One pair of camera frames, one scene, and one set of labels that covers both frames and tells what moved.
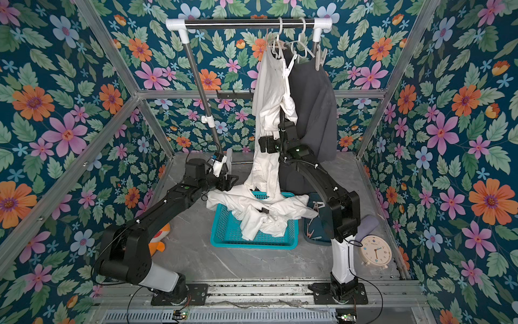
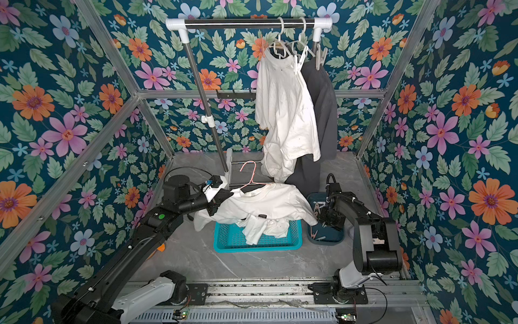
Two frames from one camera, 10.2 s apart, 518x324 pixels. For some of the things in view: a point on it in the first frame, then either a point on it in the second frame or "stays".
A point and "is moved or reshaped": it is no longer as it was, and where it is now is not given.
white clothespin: (320, 56) stays
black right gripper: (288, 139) to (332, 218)
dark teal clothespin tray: (320, 230) stays
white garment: (274, 106) is moved or reshaped
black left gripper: (227, 185) to (214, 203)
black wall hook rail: (235, 96) stays
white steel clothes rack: (183, 25) stays
